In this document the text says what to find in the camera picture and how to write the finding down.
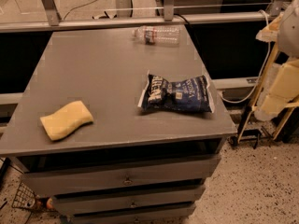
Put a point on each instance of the yellow sponge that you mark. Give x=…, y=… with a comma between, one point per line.
x=67, y=119

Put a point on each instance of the middle grey drawer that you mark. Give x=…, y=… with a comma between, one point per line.
x=128, y=200

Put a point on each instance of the yellow wooden stand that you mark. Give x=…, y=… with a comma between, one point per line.
x=274, y=55

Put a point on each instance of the clear plastic water bottle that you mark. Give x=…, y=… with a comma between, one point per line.
x=157, y=35

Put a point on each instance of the blue chip bag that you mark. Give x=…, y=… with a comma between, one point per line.
x=190, y=95

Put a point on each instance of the grey drawer cabinet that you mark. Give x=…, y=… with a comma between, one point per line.
x=107, y=71

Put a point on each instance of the grey drawer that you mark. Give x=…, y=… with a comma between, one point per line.
x=135, y=216
x=128, y=200
x=121, y=175

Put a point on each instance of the top grey drawer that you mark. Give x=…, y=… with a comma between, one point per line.
x=121, y=175

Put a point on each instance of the grey metal railing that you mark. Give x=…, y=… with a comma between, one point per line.
x=20, y=16

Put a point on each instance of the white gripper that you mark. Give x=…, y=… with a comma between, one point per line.
x=290, y=34

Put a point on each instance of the bottom grey drawer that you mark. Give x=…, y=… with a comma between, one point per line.
x=135, y=216

